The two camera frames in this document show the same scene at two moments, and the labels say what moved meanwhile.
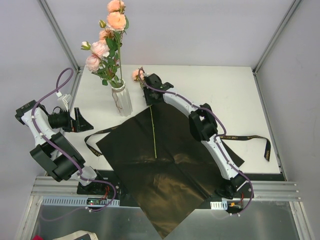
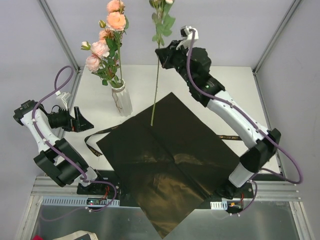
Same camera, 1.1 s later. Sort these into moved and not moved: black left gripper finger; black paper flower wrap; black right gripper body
Moved: black right gripper body
Not moved: black paper flower wrap; black left gripper finger
